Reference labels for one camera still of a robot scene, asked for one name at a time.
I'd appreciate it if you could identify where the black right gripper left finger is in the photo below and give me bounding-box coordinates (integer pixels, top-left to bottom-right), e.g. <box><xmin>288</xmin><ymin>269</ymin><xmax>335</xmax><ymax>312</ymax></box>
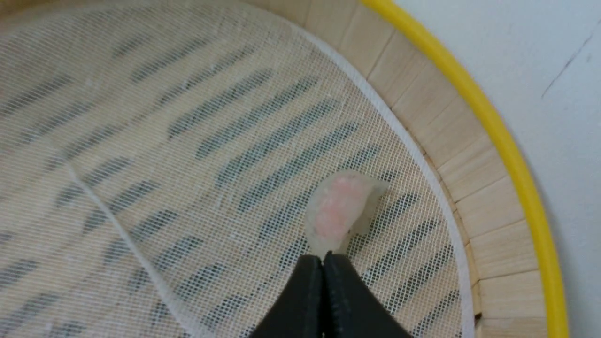
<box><xmin>250</xmin><ymin>255</ymin><xmax>324</xmax><ymax>338</ymax></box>

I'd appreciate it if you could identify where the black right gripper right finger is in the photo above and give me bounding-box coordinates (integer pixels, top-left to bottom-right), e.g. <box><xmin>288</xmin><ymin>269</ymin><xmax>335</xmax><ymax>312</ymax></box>
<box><xmin>323</xmin><ymin>252</ymin><xmax>411</xmax><ymax>338</ymax></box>

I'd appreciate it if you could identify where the pink shrimp dumpling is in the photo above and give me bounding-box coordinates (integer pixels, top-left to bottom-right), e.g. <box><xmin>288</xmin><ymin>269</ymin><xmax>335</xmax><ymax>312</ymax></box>
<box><xmin>303</xmin><ymin>169</ymin><xmax>389</xmax><ymax>260</ymax></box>

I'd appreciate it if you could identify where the yellow-rimmed bamboo steamer basket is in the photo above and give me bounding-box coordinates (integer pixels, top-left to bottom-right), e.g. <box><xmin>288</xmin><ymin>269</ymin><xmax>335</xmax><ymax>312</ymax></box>
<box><xmin>0</xmin><ymin>0</ymin><xmax>570</xmax><ymax>338</ymax></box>

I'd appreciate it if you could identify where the white mesh steamer liner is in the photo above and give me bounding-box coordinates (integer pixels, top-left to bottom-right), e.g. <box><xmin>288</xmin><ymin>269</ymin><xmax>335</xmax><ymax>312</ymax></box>
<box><xmin>1</xmin><ymin>0</ymin><xmax>475</xmax><ymax>338</ymax></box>

